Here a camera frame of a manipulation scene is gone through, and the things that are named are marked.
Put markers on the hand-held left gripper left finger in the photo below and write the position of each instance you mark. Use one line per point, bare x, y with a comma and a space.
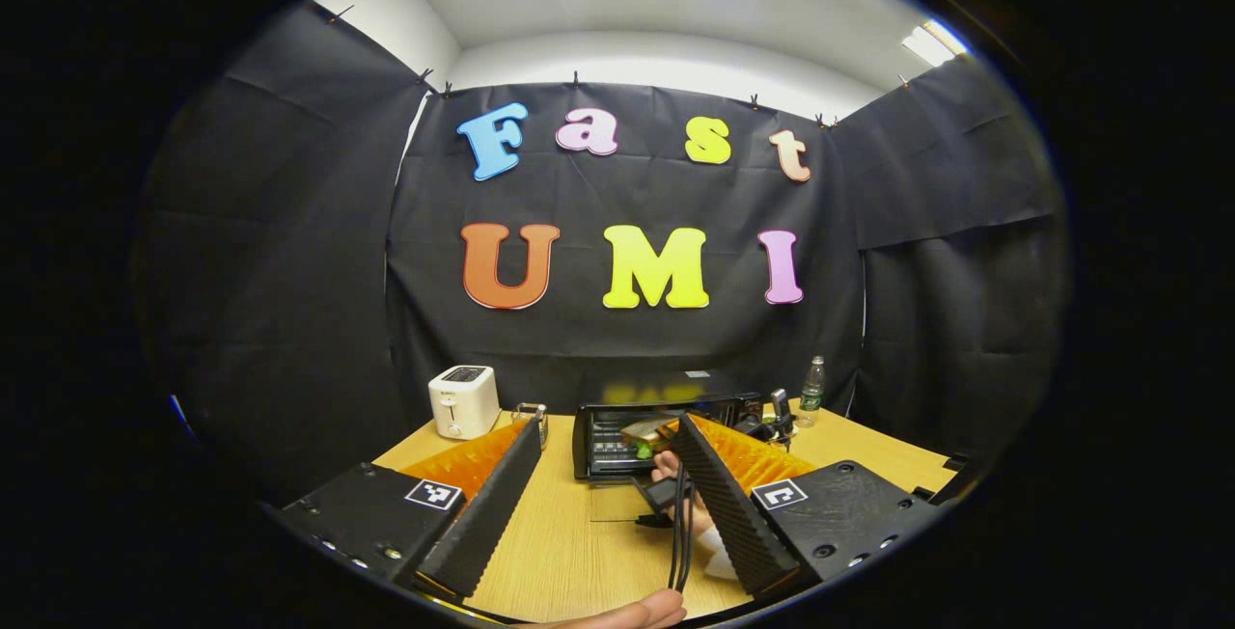
487, 504

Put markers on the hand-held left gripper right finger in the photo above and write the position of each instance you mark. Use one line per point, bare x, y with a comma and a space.
728, 513

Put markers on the sandwich with lettuce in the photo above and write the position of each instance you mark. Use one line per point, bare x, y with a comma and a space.
644, 431

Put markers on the black electric oven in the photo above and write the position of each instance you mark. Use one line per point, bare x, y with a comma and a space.
608, 393

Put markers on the clear glass jar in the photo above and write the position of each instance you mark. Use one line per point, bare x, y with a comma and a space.
531, 422

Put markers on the white toaster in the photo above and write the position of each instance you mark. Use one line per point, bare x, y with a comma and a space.
463, 402

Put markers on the clear water bottle green label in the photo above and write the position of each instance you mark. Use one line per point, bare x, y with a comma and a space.
811, 397

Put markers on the black backdrop cloth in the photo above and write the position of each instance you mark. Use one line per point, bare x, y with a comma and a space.
579, 195

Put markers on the small ceiling light panel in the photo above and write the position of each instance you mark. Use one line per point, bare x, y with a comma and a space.
934, 42

